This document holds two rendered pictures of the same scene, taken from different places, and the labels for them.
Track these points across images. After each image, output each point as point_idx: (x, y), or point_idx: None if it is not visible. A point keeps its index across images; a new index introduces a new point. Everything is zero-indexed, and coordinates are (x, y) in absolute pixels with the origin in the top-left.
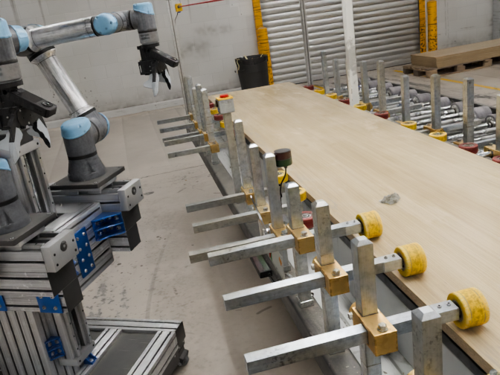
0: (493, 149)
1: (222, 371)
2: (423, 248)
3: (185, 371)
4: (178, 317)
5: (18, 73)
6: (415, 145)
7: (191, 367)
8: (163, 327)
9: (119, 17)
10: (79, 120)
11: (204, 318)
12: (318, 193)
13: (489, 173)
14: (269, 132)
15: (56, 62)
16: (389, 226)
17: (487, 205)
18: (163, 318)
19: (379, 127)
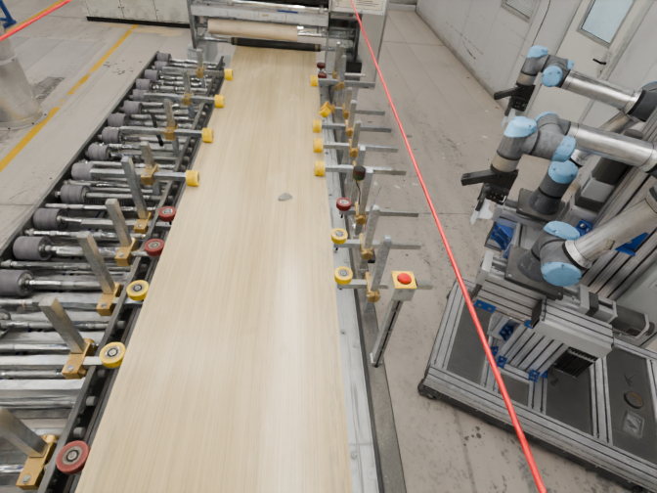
0: (129, 247)
1: (389, 371)
2: (301, 159)
3: (418, 381)
4: (436, 474)
5: (517, 77)
6: (185, 273)
7: (414, 385)
8: (442, 373)
9: (539, 125)
10: (557, 226)
11: (408, 458)
12: (323, 225)
13: (200, 200)
14: (306, 476)
15: (635, 204)
16: (304, 177)
17: (242, 173)
18: (455, 481)
19: (154, 364)
